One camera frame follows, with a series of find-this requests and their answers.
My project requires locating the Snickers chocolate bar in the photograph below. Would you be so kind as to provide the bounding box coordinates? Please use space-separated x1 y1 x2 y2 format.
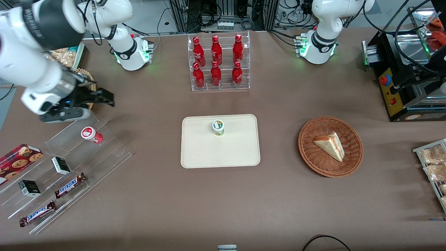
19 201 56 227
54 173 87 199

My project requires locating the wedge sandwich slice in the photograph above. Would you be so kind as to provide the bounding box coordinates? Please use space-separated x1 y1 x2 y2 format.
313 131 345 162

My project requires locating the light wicker basket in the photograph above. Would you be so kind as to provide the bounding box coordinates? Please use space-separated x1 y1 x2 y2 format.
71 67 97 110

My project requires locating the tray of snack bags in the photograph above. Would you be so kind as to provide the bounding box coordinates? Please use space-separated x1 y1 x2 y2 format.
45 42 87 70

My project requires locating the metal wire tray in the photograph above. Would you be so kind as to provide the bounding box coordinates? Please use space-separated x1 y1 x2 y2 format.
413 139 446 214

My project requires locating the clear acrylic stepped stand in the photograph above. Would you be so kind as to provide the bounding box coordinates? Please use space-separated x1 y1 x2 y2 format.
0 111 133 235

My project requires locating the red cola bottle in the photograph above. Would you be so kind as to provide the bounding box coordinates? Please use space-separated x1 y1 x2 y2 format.
232 34 244 63
211 35 223 63
193 62 205 88
210 60 222 86
232 61 243 87
192 36 205 65

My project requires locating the cream plastic tray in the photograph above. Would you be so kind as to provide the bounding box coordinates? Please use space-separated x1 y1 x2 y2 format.
180 114 261 169

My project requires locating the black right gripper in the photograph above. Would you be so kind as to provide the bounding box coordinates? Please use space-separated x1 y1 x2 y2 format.
55 75 116 112

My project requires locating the brown wicker basket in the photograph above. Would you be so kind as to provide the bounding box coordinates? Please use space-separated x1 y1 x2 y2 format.
298 116 364 178

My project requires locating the black sealing machine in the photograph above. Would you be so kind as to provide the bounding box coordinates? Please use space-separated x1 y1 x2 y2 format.
362 30 446 122

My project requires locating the clear acrylic bottle rack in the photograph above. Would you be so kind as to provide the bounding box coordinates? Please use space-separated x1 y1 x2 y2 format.
187 31 251 92

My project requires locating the stainless steel tray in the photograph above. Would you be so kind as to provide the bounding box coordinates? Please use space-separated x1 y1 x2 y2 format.
394 6 446 67

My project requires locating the red gum canister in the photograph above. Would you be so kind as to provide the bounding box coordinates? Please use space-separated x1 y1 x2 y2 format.
81 126 103 144

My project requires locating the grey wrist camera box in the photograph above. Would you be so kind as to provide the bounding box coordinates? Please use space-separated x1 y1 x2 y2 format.
39 107 92 123

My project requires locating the red cookie box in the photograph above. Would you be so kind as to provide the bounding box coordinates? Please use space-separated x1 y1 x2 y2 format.
0 144 44 185

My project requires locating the small black box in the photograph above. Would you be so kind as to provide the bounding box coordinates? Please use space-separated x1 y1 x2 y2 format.
18 180 41 197
52 157 71 175

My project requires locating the black cable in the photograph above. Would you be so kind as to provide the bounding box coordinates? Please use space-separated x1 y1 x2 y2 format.
301 235 352 251

